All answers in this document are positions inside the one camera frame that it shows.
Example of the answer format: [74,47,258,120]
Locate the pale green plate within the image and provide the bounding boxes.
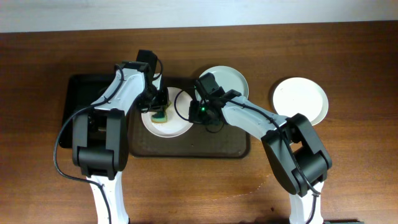
[200,65,249,98]

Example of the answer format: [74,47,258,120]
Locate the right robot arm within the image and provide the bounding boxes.
[189,88,332,223]

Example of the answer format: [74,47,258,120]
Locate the green yellow sponge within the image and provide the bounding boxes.
[150,101,171,123]

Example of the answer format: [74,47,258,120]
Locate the white plate front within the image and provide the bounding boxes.
[271,77,329,126]

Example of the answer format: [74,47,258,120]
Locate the brown serving tray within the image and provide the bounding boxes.
[127,76,251,159]

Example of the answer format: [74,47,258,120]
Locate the white plate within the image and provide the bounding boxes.
[271,77,329,126]
[141,87,193,138]

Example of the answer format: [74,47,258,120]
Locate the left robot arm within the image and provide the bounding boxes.
[72,61,168,223]

